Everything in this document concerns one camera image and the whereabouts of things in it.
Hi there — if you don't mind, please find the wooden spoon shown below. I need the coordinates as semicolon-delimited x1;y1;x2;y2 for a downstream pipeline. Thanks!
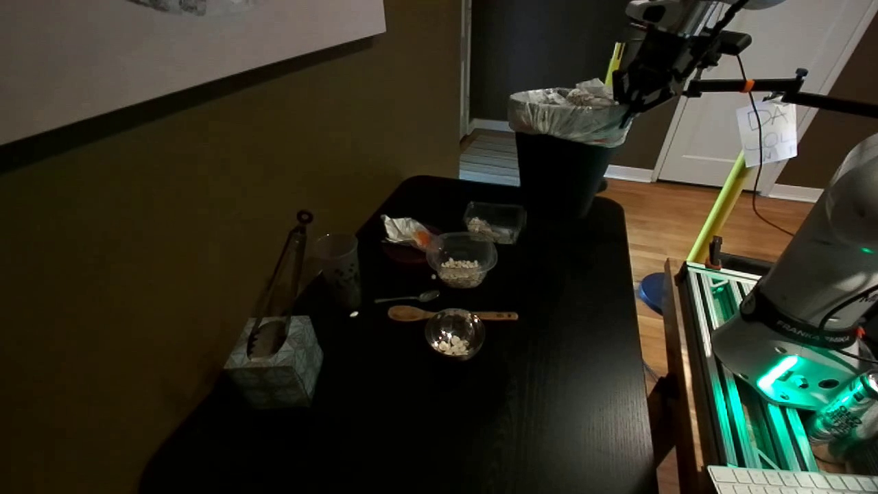
386;303;518;320

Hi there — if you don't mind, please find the square plastic container with pieces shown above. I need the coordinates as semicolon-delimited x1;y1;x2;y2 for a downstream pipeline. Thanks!
463;199;526;244

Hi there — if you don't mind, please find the oval plastic container with pieces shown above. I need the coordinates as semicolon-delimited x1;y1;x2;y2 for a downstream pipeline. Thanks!
426;234;499;288

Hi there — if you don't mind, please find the white framed wall picture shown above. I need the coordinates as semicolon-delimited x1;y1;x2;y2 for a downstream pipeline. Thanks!
0;0;386;143

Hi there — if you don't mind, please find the white paper tag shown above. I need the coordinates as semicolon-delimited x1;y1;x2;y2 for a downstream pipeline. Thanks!
736;102;798;168

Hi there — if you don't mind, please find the yellow foam pole near base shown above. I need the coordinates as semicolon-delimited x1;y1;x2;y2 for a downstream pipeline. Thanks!
685;153;750;262

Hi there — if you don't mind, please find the red small dish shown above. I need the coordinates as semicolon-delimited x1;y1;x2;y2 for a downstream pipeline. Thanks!
381;238;426;265

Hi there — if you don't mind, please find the black bin with white liner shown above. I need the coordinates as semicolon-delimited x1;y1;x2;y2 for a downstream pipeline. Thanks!
508;80;628;218

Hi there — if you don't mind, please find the black camera on stand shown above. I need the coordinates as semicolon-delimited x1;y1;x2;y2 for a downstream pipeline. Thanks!
683;29;878;118

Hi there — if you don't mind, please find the blue round object on floor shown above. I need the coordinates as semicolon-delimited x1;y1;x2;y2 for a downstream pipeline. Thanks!
636;271;672;314

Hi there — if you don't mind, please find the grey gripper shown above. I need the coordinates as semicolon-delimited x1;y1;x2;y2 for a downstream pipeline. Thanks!
613;21;718;114

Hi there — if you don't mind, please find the dark rod in holder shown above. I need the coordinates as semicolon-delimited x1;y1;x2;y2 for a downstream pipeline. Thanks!
248;209;314;356

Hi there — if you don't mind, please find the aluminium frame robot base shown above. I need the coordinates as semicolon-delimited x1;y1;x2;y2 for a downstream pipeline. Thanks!
672;262;875;471

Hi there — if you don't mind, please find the marble block holder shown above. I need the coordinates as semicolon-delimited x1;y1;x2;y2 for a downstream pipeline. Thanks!
224;314;325;408

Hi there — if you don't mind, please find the white keyboard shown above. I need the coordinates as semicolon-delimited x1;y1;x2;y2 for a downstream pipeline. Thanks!
709;465;878;494

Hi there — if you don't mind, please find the round glass bowl with pieces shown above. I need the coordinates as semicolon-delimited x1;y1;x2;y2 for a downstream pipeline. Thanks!
426;314;485;358

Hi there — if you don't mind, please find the dark drinking glass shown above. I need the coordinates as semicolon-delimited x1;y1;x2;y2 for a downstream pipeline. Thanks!
314;234;362;309

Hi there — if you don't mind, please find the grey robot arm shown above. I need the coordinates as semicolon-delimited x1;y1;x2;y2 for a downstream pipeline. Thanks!
613;0;878;412

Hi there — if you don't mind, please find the metal spoon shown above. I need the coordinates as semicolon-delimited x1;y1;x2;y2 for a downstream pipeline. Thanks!
374;290;443;303

